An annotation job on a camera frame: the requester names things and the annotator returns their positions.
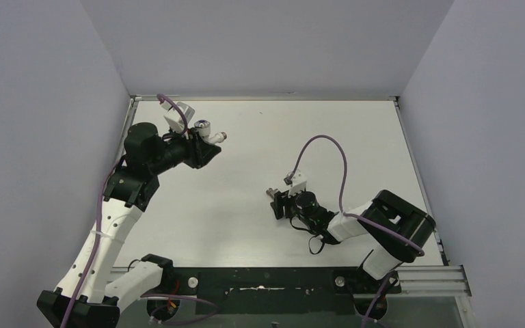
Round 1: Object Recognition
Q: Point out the white faucet with chrome knob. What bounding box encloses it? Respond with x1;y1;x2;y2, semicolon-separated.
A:
194;120;228;144

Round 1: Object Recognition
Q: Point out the metal tee pipe fitting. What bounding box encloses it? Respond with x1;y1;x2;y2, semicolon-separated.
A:
266;188;280;199

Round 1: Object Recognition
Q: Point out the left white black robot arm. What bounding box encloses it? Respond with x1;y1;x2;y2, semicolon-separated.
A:
37;120;227;327

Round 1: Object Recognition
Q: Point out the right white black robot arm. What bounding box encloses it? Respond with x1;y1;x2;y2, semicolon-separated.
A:
267;188;436;292

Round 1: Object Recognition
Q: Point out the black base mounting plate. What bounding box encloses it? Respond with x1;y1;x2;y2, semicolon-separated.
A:
151;266;382;315

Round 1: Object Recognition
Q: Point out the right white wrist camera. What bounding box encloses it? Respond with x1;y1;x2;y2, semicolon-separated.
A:
284;169;307;197

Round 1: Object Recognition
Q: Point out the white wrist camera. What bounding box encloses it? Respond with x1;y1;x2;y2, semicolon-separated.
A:
284;169;307;197
161;102;196;134

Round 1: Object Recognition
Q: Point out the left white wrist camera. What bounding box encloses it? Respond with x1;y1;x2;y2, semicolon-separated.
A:
161;102;196;134

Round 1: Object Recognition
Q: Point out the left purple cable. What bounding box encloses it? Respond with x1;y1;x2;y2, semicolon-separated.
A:
58;94;220;328

